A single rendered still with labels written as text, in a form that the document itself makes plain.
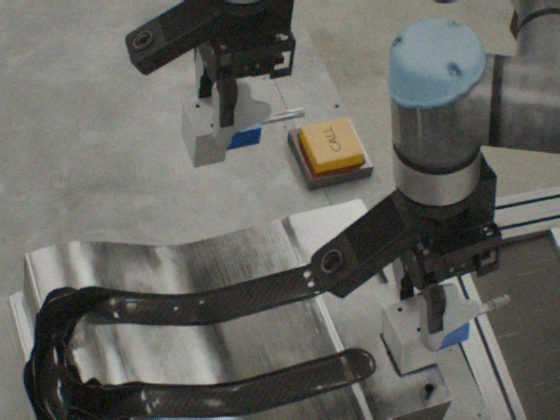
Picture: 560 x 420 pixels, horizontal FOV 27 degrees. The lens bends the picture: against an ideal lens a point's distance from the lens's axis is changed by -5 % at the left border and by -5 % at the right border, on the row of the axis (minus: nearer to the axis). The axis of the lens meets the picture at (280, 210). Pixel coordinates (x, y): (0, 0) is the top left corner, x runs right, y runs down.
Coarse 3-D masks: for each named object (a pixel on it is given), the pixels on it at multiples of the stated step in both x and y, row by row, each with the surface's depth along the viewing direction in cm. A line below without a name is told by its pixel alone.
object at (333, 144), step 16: (304, 128) 142; (320, 128) 143; (336, 128) 143; (304, 144) 143; (320, 144) 141; (336, 144) 141; (352, 144) 142; (320, 160) 140; (336, 160) 140; (352, 160) 141
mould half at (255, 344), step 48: (240, 240) 126; (288, 240) 127; (48, 288) 115; (144, 288) 119; (192, 288) 122; (384, 288) 124; (0, 336) 119; (96, 336) 112; (144, 336) 115; (192, 336) 118; (240, 336) 120; (288, 336) 120; (336, 336) 120; (0, 384) 116; (384, 384) 117
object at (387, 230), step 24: (384, 216) 104; (408, 216) 102; (336, 240) 106; (360, 240) 104; (384, 240) 103; (408, 240) 103; (312, 264) 107; (336, 264) 105; (360, 264) 103; (384, 264) 104; (336, 288) 104
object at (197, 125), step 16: (192, 112) 126; (208, 112) 127; (272, 112) 130; (288, 112) 130; (304, 112) 131; (192, 128) 125; (208, 128) 125; (256, 128) 128; (192, 144) 127; (208, 144) 126; (240, 144) 129; (256, 144) 130; (192, 160) 128; (208, 160) 129; (224, 160) 130
